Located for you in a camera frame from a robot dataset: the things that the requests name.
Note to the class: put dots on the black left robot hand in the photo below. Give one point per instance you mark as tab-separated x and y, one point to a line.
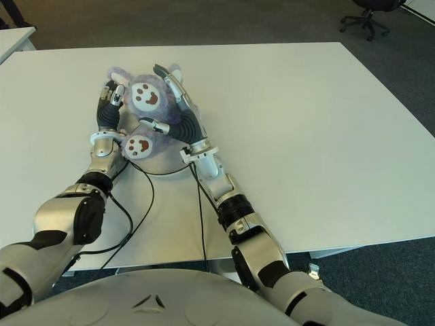
107	115

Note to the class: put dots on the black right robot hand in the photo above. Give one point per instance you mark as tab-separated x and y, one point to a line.
190	129

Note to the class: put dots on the purple bunny plush doll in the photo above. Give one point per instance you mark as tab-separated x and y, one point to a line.
149	95

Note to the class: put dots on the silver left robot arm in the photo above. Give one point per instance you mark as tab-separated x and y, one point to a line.
54	214

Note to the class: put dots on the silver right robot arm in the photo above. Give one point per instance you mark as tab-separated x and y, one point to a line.
258	244

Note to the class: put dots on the white plate with black rim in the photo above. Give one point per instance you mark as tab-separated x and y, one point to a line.
163	163

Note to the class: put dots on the white side table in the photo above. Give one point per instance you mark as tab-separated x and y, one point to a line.
13	40

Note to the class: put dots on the grey robot torso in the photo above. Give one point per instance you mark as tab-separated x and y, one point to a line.
153	305

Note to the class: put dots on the black office chair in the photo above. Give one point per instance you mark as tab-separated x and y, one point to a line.
367	18

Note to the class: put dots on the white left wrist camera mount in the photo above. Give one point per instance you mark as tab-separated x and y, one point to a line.
102	136

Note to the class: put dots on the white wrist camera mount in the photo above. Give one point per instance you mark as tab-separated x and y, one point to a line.
198	154
102	136

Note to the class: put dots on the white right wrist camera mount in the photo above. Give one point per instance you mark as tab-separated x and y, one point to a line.
198	154

